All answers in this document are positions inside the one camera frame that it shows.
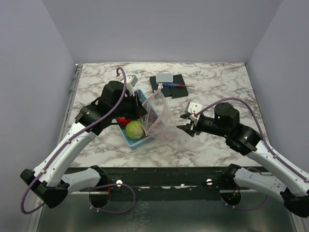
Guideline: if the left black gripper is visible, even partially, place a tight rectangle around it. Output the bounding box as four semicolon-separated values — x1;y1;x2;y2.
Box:
112;91;149;120

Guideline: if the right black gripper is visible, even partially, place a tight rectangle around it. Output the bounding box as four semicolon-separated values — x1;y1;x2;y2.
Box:
177;114;229;138

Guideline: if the blue plastic basket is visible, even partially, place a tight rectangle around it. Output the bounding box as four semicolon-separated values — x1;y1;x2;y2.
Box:
118;88;154;150

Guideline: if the clear pink zip top bag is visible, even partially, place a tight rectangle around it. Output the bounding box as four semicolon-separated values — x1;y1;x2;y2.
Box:
140;89;192;150

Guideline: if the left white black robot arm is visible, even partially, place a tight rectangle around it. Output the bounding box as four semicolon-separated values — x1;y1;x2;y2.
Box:
20;81;147;208

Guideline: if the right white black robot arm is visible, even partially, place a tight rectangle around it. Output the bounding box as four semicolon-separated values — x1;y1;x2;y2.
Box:
178;101;309;218

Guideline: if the red apple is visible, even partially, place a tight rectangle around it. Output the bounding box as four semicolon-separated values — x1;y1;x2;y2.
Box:
116;117;131;128

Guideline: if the green cabbage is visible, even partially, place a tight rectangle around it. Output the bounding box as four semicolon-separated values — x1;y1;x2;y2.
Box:
125;120;145;140

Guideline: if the black flat box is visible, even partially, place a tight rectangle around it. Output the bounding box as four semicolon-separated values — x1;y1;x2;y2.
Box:
149;74;173;100
170;74;188;99

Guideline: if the blue red screwdriver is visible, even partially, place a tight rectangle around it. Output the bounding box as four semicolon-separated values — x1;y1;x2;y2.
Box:
162;83;194;88

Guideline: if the small grey white box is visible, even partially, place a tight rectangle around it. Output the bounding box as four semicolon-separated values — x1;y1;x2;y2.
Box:
155;73;173;84

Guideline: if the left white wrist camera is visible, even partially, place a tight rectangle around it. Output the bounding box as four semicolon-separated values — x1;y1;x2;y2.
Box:
116;74;138;96

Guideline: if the aluminium side rail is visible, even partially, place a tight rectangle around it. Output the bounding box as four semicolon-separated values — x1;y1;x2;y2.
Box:
57;63;83;144

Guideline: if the black mounting rail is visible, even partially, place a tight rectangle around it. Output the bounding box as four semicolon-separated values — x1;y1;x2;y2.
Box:
63;166;268;202

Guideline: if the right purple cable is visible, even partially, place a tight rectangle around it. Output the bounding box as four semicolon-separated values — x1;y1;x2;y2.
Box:
193;97;309;211

